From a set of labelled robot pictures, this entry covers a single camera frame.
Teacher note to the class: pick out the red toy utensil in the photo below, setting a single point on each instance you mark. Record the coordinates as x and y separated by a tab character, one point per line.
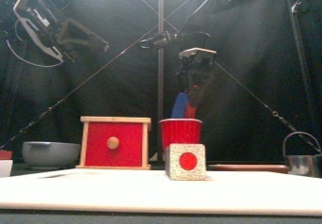
191	111

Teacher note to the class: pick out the blue toy knife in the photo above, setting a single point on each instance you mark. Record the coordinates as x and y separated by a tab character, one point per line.
179	106

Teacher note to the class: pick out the slanted metal frame pole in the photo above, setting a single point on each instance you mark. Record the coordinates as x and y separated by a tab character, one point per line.
302	61

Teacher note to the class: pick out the white toy sushi red centre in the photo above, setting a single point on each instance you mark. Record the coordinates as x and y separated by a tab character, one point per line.
186	162

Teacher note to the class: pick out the red plastic cup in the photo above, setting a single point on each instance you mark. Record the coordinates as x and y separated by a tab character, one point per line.
180	133

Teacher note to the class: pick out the grey bowl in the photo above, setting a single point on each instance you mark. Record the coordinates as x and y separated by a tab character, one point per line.
49	154

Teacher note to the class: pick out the grey vertical frame pole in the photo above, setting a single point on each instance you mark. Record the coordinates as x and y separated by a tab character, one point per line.
160	77

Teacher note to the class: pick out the brown wooden tray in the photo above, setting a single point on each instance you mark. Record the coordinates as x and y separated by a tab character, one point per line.
247	168

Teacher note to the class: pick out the red and white container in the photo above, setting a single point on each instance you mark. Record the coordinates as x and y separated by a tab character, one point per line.
5	163

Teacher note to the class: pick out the wooden box red drawer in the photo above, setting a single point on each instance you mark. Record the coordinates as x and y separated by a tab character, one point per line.
114	143

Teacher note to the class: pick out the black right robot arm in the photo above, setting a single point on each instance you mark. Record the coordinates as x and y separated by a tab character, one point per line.
196	38

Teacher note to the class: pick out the white cutting board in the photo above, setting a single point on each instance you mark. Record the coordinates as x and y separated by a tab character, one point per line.
160	191

